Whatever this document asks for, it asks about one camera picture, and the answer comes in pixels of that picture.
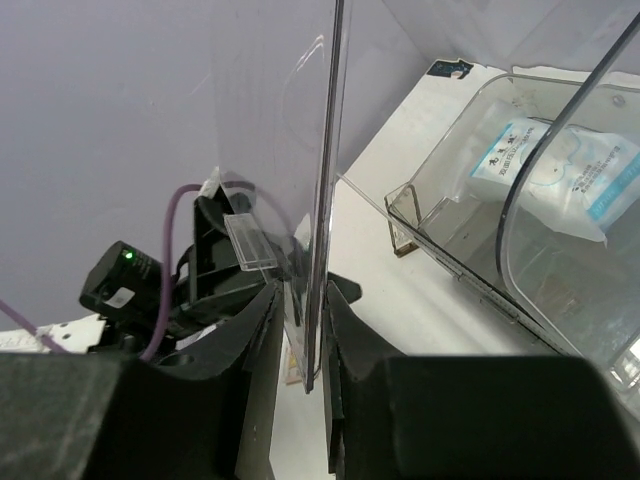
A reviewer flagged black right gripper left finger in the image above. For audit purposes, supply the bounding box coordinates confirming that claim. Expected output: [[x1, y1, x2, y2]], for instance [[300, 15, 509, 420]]
[[1, 284, 282, 479]]

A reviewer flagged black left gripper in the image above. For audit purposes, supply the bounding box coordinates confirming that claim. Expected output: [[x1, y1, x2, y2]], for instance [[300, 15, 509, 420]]
[[172, 192, 361, 325]]

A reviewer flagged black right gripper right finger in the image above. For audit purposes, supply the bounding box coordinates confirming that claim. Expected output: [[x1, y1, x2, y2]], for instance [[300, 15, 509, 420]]
[[322, 285, 639, 479]]

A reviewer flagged clear smoky makeup organizer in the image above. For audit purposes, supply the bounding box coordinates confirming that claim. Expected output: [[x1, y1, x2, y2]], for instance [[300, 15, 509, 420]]
[[211, 1, 639, 398]]

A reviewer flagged white puffy cotton pad bag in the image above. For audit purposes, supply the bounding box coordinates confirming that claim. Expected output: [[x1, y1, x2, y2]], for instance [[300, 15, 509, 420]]
[[465, 101, 639, 243]]

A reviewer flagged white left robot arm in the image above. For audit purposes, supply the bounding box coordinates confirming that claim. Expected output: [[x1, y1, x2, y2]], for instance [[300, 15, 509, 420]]
[[1, 184, 266, 359]]

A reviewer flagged beige clear makeup compact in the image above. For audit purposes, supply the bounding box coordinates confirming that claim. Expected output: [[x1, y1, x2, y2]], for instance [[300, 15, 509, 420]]
[[389, 224, 418, 258]]

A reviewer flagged blue label sticker left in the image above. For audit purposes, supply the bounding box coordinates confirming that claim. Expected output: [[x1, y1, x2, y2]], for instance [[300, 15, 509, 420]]
[[427, 58, 474, 80]]

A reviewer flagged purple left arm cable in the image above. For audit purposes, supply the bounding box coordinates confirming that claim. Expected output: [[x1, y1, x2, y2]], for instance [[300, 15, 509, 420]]
[[0, 183, 301, 362]]

